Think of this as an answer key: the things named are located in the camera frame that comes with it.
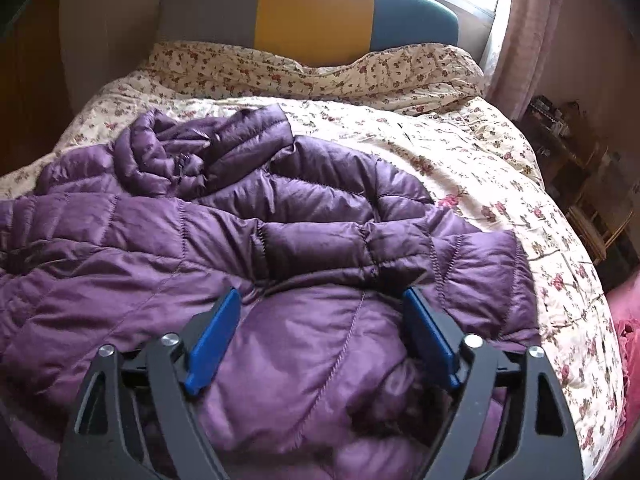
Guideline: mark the cluttered wooden desk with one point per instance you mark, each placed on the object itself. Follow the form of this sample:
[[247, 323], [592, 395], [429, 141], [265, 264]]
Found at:
[[568, 150]]

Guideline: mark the brown wooden wardrobe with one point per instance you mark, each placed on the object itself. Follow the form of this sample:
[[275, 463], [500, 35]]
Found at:
[[35, 107]]

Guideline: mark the grey yellow teal headboard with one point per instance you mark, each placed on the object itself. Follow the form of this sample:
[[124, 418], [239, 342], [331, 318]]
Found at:
[[316, 33]]

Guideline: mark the purple quilted down jacket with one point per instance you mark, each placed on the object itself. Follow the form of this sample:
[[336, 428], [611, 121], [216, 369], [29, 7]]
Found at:
[[123, 242]]

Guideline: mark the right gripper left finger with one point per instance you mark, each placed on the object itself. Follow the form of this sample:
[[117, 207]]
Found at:
[[104, 438]]

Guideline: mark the right floral curtain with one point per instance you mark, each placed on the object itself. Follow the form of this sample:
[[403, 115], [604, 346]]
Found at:
[[516, 52]]

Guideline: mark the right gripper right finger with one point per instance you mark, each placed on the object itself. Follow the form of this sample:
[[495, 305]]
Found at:
[[536, 437]]

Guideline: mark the wooden chair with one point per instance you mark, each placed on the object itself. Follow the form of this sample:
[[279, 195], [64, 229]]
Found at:
[[598, 221]]

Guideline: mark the pink quilted blanket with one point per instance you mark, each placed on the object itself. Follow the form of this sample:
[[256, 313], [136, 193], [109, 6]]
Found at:
[[624, 303]]

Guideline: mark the floral bed quilt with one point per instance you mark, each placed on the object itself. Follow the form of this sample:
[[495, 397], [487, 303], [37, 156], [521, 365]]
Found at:
[[472, 161]]

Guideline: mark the floral pillow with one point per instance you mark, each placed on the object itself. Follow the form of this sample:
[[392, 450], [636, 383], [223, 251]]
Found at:
[[410, 80]]

